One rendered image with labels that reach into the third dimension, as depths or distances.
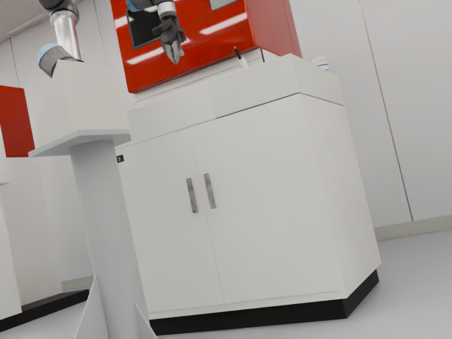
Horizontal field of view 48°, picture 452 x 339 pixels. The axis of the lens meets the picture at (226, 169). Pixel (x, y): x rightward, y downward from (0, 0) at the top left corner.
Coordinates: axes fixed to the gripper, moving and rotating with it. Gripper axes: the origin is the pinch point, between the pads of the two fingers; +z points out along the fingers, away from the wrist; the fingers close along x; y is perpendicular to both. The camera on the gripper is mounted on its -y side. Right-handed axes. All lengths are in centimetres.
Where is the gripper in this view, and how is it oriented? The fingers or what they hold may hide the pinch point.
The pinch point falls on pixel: (175, 60)
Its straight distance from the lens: 216.9
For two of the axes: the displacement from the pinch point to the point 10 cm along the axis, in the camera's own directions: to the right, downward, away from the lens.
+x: -8.6, 2.2, 4.6
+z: 2.1, 9.7, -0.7
